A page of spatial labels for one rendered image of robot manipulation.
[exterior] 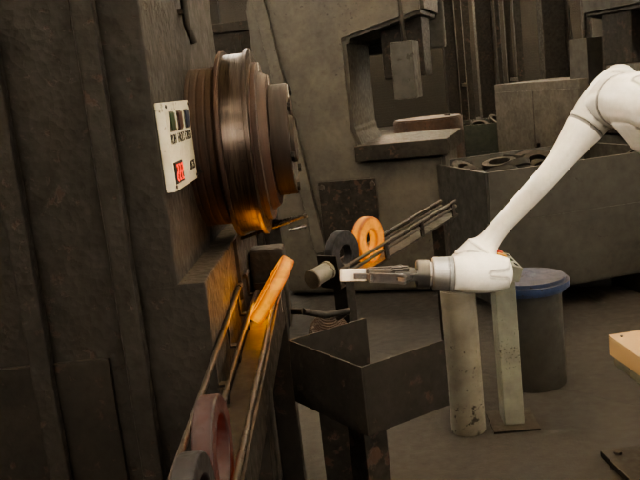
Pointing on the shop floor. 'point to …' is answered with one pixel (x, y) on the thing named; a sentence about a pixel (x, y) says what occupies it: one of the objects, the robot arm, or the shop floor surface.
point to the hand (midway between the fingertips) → (352, 274)
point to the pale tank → (497, 50)
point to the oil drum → (432, 126)
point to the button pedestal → (509, 363)
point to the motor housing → (332, 444)
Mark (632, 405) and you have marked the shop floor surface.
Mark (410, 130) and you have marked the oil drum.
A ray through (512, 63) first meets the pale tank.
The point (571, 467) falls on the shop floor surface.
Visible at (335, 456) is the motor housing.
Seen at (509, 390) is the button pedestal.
